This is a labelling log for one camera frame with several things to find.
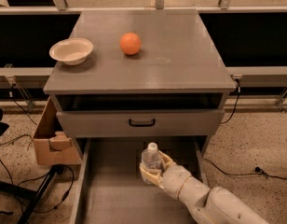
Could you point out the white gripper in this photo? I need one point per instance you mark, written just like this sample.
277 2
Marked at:
174 178

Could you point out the white paper bowl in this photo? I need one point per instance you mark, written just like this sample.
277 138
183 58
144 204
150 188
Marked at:
71 51

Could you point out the clear plastic water bottle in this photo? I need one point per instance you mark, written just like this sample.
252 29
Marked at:
151 162

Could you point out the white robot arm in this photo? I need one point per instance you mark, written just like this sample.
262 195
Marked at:
205 205

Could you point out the grey open middle drawer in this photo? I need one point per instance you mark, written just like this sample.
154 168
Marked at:
110 189

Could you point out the orange fruit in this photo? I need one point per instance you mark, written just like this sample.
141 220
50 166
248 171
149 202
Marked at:
130 43

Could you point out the metal railing frame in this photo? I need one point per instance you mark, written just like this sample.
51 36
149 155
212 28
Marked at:
251 35

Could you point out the cardboard box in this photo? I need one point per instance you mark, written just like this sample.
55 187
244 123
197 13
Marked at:
51 145

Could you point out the grey drawer cabinet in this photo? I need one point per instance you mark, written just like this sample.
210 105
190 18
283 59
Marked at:
178 68

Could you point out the black tripod stand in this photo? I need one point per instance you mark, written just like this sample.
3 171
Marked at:
32 196

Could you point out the black drawer handle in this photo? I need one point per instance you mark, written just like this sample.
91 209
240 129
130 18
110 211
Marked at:
141 124

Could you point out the grey upper drawer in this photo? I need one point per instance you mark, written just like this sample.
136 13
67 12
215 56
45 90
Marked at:
81 124

